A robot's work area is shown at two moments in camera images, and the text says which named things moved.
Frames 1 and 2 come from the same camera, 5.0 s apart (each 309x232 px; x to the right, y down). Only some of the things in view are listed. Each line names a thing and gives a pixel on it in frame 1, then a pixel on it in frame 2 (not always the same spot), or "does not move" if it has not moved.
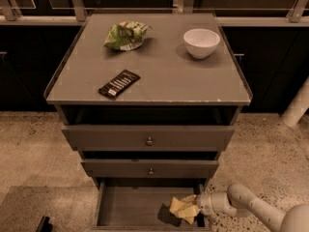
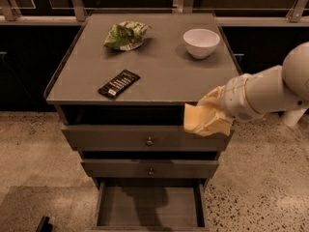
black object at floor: (44, 225) does not move
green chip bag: (126, 35) does not move
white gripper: (205, 201) -> (236, 97)
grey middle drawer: (150, 168) does not move
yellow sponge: (177, 208) -> (194, 116)
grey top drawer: (148, 137) does not move
